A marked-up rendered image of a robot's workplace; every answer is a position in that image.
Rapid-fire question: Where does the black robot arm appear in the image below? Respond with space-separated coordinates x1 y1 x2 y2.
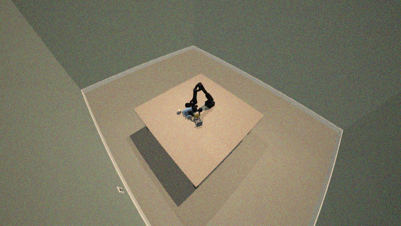
185 82 213 110

